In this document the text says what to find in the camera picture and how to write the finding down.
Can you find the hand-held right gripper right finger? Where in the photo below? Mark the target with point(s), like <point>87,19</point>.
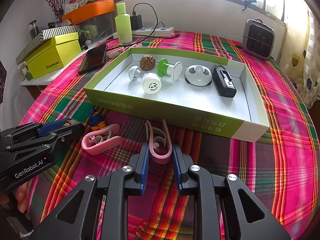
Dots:
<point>176,170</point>

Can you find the blue orange toy figure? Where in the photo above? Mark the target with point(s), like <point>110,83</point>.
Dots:
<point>96,120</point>

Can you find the dark glass jar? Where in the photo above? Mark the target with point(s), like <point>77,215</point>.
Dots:
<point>33,30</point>

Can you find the striped gift box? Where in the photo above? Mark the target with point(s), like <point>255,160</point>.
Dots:
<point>57,32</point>

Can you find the red berry branches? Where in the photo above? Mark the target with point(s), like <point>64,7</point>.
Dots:
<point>51,0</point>

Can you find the white egg-shaped knob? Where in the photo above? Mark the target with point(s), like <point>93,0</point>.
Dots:
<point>133,73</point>

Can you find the light green bottle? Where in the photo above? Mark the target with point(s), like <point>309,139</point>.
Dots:
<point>123,27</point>

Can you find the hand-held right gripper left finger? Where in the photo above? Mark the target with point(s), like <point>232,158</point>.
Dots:
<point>145,170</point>

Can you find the person's left hand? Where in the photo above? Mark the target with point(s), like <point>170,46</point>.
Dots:
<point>22,197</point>

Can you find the green white spool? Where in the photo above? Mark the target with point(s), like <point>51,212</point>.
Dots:
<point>163,67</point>

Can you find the brown walnut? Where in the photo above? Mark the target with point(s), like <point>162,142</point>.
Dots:
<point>69,123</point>
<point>147,62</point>

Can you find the black smartphone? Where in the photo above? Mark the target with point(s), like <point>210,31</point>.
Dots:
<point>93,58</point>

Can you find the black charger plug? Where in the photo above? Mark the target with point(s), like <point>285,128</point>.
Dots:
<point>136,22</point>

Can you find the glass tank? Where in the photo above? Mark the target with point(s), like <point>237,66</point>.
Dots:
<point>105,25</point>

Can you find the green white cardboard box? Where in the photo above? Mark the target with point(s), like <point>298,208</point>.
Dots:
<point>175,118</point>

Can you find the black rectangular device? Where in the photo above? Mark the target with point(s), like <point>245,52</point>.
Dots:
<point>223,82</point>

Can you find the grey space heater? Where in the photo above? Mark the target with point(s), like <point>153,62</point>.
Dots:
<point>258,40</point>

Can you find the pink plastic clip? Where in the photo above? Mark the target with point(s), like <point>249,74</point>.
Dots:
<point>115,53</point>
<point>96,148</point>
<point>160,158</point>

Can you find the white blue power strip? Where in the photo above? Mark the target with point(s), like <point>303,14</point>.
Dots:
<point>160,31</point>

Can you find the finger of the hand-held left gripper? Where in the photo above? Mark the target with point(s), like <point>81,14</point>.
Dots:
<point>72,131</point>
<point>53,125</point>

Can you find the black window latch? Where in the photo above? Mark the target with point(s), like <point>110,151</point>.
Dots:
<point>250,2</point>

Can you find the yellow green cardboard box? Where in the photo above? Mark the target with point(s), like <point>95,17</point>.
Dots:
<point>55,55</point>

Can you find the printed paper packets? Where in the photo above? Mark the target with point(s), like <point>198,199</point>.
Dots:
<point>75,3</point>

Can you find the black white round device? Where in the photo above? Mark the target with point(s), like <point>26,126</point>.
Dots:
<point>197,77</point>

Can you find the floral curtain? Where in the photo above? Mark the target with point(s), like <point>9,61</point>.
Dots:
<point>307,62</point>

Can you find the orange tank lid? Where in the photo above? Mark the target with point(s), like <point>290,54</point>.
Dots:
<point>90,10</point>

